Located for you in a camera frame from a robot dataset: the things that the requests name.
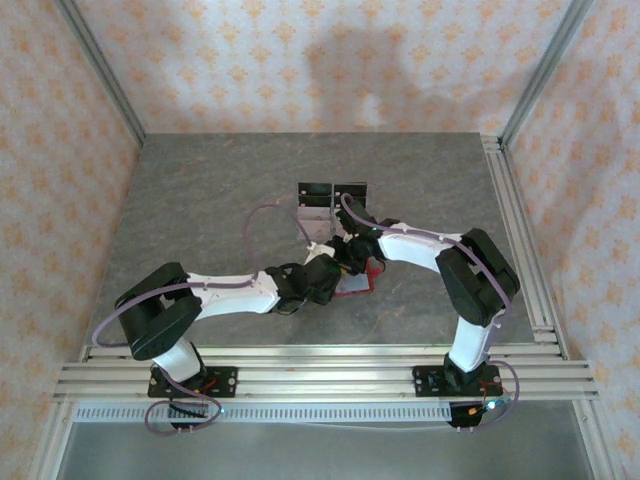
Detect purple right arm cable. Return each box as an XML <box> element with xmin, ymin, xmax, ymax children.
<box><xmin>339</xmin><ymin>193</ymin><xmax>524</xmax><ymax>431</ymax></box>

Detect narrow aluminium base rail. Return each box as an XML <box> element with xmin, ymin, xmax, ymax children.
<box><xmin>79</xmin><ymin>343</ymin><xmax>569</xmax><ymax>365</ymax></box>

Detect black controller board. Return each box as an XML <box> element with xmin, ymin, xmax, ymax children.
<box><xmin>447</xmin><ymin>399</ymin><xmax>511</xmax><ymax>432</ymax></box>
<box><xmin>168</xmin><ymin>401</ymin><xmax>212</xmax><ymax>434</ymax></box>

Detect aluminium corner post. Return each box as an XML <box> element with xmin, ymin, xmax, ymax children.
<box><xmin>57</xmin><ymin>0</ymin><xmax>148</xmax><ymax>149</ymax></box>
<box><xmin>498</xmin><ymin>0</ymin><xmax>597</xmax><ymax>149</ymax></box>

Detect aluminium frame leg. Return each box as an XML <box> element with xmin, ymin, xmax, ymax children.
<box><xmin>572</xmin><ymin>399</ymin><xmax>629</xmax><ymax>480</ymax></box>
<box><xmin>34</xmin><ymin>401</ymin><xmax>76</xmax><ymax>480</ymax></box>

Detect clear acrylic card stand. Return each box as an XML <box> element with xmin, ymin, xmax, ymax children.
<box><xmin>296</xmin><ymin>180</ymin><xmax>370</xmax><ymax>244</ymax></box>

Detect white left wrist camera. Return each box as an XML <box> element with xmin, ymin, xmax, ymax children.
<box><xmin>303</xmin><ymin>241</ymin><xmax>335</xmax><ymax>262</ymax></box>

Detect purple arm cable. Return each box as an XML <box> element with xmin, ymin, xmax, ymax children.
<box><xmin>339</xmin><ymin>193</ymin><xmax>524</xmax><ymax>431</ymax></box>
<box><xmin>94</xmin><ymin>202</ymin><xmax>321</xmax><ymax>436</ymax></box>

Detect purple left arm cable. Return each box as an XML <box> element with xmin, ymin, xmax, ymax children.
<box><xmin>94</xmin><ymin>202</ymin><xmax>321</xmax><ymax>436</ymax></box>

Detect grey metal panel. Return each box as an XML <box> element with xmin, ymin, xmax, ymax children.
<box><xmin>59</xmin><ymin>422</ymin><xmax>596</xmax><ymax>480</ymax></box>

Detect slotted grey cable duct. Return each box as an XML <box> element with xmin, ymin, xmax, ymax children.
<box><xmin>73</xmin><ymin>403</ymin><xmax>454</xmax><ymax>425</ymax></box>

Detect red leather card holder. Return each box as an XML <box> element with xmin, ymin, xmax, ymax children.
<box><xmin>333</xmin><ymin>257</ymin><xmax>384</xmax><ymax>300</ymax></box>

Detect wide aluminium base rail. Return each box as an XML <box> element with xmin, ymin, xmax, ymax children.
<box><xmin>52</xmin><ymin>362</ymin><xmax>600</xmax><ymax>403</ymax></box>

